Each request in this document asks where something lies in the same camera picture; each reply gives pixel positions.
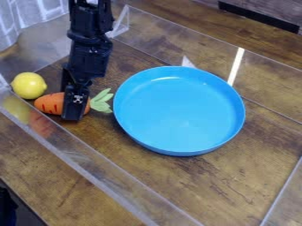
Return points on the black bar in background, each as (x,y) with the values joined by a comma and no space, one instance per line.
(258,17)

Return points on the blue round plate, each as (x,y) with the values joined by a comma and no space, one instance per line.
(178,110)

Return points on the yellow toy lemon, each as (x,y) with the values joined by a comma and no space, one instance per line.
(28,85)

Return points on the clear acrylic enclosure wall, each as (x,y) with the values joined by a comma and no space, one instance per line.
(84,175)

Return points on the white patterned curtain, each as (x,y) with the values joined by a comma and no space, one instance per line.
(21,13)

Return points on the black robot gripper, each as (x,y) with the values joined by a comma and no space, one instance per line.
(87,64)

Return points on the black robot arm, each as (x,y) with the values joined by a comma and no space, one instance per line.
(91,22)

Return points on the orange toy carrot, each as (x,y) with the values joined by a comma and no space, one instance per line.
(51,103)

